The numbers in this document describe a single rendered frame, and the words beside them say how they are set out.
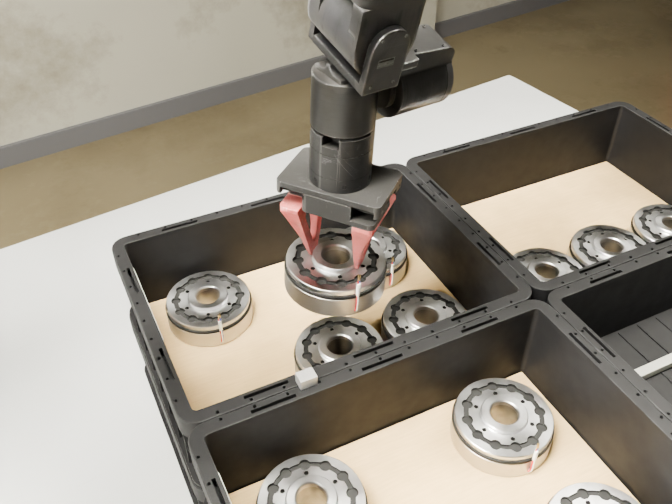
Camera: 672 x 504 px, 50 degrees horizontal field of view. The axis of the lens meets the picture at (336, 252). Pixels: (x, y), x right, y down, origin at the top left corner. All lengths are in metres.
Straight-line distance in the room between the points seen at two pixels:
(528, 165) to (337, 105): 0.58
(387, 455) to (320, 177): 0.30
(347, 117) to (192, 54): 2.44
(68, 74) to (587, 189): 2.12
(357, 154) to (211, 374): 0.34
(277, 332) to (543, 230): 0.42
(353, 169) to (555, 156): 0.59
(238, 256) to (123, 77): 2.06
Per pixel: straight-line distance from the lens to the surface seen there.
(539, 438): 0.76
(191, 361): 0.86
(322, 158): 0.62
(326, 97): 0.59
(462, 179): 1.06
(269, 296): 0.92
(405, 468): 0.76
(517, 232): 1.05
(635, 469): 0.78
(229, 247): 0.93
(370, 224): 0.64
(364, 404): 0.74
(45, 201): 2.70
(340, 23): 0.55
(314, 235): 0.72
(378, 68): 0.56
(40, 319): 1.16
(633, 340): 0.94
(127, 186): 2.68
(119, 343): 1.09
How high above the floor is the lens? 1.46
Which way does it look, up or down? 40 degrees down
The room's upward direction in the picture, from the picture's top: straight up
